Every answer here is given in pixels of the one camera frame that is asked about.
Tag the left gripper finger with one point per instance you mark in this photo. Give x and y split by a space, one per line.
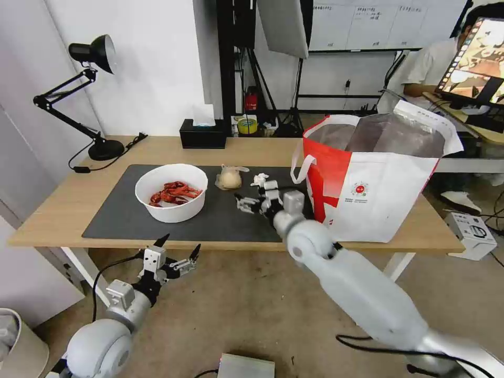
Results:
162 241
188 264

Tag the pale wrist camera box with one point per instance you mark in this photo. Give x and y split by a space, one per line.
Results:
271 189
154 260

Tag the pale waste bin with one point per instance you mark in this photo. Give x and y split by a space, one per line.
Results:
23 346

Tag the red and white takeout bag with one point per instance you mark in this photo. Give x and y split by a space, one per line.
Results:
374 197

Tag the white round bowl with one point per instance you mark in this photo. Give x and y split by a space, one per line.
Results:
173 213

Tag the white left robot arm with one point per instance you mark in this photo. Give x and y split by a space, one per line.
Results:
98 346

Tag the grey metal box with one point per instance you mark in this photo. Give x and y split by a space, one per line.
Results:
246 366

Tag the black desk mat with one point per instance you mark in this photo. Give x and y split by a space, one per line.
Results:
118 212

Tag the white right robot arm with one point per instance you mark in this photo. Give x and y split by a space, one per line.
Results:
374 295

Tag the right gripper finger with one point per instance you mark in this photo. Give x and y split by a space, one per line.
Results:
247 204
260 191

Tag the clear plastic bag with bun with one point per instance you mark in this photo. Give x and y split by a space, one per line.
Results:
230 180

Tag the red crayfish shells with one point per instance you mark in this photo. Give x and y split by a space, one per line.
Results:
173 193

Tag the wooden table with white legs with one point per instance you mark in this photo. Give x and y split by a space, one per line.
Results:
59 204

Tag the person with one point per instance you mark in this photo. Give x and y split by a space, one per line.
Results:
425 63

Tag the crumpled white tissue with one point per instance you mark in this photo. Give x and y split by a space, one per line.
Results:
260 178

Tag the white tissue sheet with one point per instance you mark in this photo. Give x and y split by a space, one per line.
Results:
204 115

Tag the yellow tape roll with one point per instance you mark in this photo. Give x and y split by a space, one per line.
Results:
247 126

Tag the black desk lamp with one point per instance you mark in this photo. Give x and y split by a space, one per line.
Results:
104 151

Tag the black metal stand frame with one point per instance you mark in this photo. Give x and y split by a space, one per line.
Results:
226 59

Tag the tilted computer monitor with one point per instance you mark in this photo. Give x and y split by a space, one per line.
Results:
476 59

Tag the light wooden side desk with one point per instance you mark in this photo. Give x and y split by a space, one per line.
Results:
490 136

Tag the whiteboard with writing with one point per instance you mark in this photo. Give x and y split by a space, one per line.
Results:
370 23

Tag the black tissue box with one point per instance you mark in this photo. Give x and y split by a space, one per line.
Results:
202 138

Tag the white cardboard box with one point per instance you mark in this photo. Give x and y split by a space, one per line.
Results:
470 234

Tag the small red canister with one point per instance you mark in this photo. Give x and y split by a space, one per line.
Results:
251 101

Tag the black light tripod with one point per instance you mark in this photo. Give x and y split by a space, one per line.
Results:
293 110

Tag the white softbox light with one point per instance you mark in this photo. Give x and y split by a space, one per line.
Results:
283 27

